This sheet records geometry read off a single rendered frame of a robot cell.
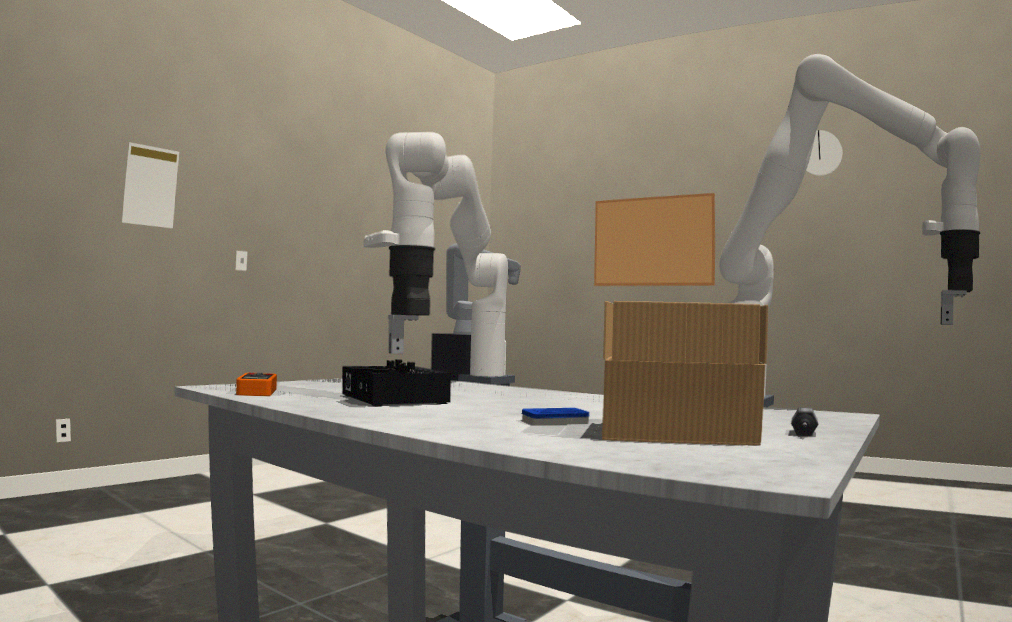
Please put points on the orange digital multimeter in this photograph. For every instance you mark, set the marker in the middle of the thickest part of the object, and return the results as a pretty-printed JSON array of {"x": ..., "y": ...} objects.
[{"x": 249, "y": 384}]

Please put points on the brown cardboard box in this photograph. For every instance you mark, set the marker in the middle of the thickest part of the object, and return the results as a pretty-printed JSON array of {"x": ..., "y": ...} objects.
[{"x": 652, "y": 395}]

